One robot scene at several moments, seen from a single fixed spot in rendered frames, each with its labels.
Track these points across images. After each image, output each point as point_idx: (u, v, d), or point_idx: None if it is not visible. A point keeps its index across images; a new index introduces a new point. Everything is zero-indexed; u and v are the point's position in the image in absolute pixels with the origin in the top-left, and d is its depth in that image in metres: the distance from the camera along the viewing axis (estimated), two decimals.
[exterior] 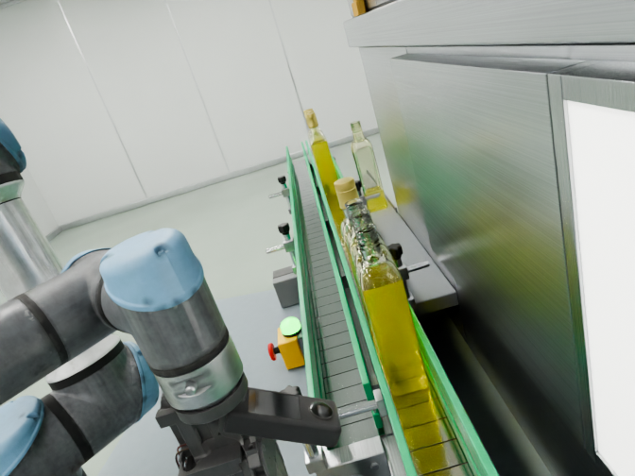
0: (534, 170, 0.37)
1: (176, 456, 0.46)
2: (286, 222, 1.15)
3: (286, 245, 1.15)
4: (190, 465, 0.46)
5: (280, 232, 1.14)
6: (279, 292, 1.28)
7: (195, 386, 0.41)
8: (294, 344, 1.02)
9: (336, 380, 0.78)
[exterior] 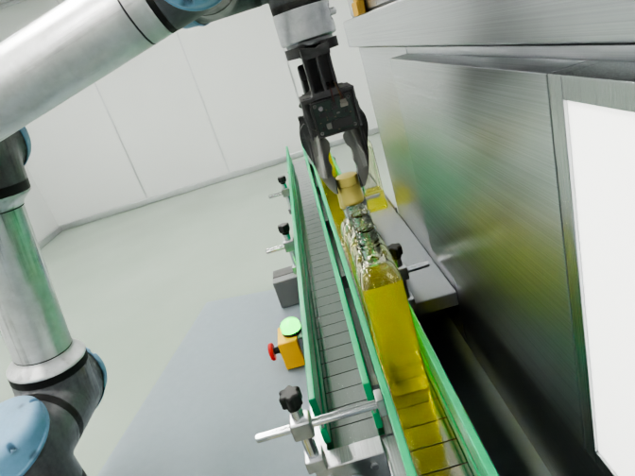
0: (534, 170, 0.37)
1: (336, 84, 0.60)
2: (286, 222, 1.15)
3: (286, 245, 1.15)
4: (340, 93, 0.62)
5: (280, 232, 1.14)
6: (279, 292, 1.28)
7: (333, 9, 0.62)
8: (294, 344, 1.02)
9: (336, 380, 0.78)
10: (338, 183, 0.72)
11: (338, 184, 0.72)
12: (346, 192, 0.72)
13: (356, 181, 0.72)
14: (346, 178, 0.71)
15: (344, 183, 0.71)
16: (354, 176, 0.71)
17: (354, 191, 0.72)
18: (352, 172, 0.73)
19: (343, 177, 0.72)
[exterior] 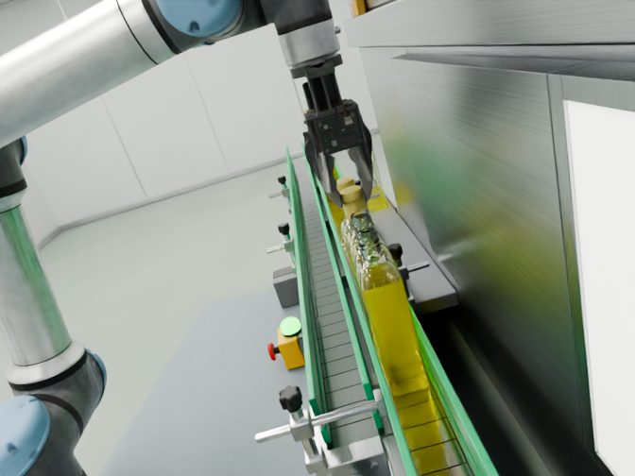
0: (534, 170, 0.37)
1: (341, 102, 0.61)
2: (286, 222, 1.15)
3: (286, 245, 1.15)
4: (345, 110, 0.63)
5: (280, 232, 1.14)
6: (279, 292, 1.28)
7: (336, 28, 0.63)
8: (294, 344, 1.02)
9: (336, 380, 0.78)
10: (343, 197, 0.73)
11: (343, 198, 0.73)
12: (351, 206, 0.73)
13: (360, 195, 0.72)
14: (351, 192, 0.72)
15: (348, 197, 0.72)
16: (358, 190, 0.72)
17: (358, 205, 0.73)
18: (356, 186, 0.74)
19: (348, 191, 0.73)
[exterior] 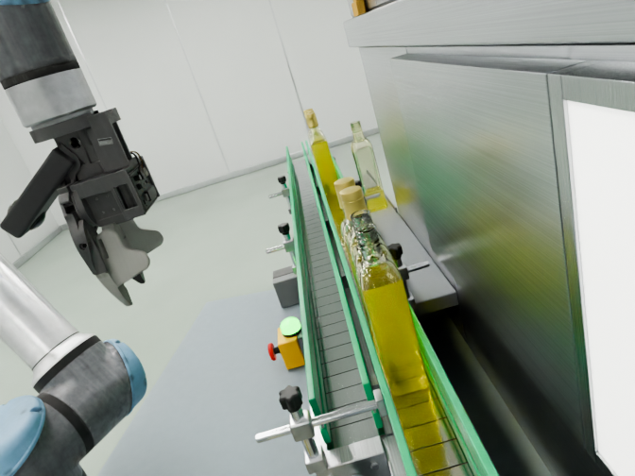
0: (534, 170, 0.37)
1: (136, 152, 0.54)
2: (286, 222, 1.15)
3: (286, 245, 1.15)
4: (133, 164, 0.55)
5: (280, 232, 1.14)
6: (279, 292, 1.28)
7: None
8: (294, 344, 1.02)
9: (336, 380, 0.78)
10: (343, 197, 0.73)
11: (343, 198, 0.73)
12: (351, 206, 0.72)
13: (360, 195, 0.72)
14: (350, 193, 0.72)
15: (348, 197, 0.72)
16: (358, 190, 0.72)
17: (358, 205, 0.72)
18: (356, 186, 0.73)
19: (348, 191, 0.73)
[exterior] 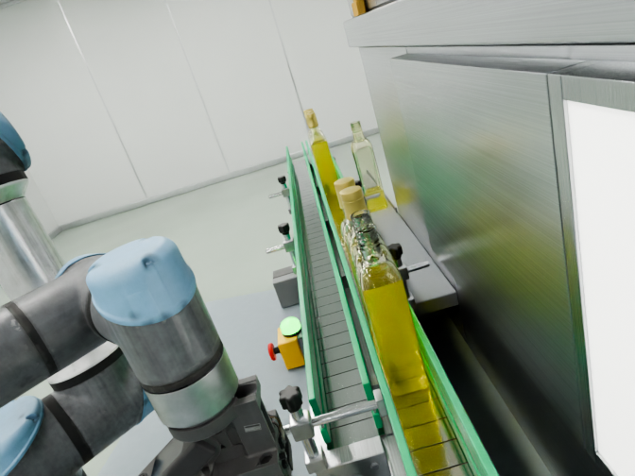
0: (534, 170, 0.37)
1: (275, 416, 0.47)
2: (286, 222, 1.15)
3: (286, 245, 1.15)
4: None
5: (280, 232, 1.14)
6: (279, 292, 1.28)
7: None
8: (294, 344, 1.02)
9: (336, 380, 0.78)
10: (343, 197, 0.73)
11: (343, 198, 0.73)
12: (351, 206, 0.72)
13: (360, 195, 0.72)
14: (350, 193, 0.72)
15: (348, 197, 0.72)
16: (358, 190, 0.72)
17: (358, 205, 0.72)
18: (356, 186, 0.73)
19: (348, 191, 0.73)
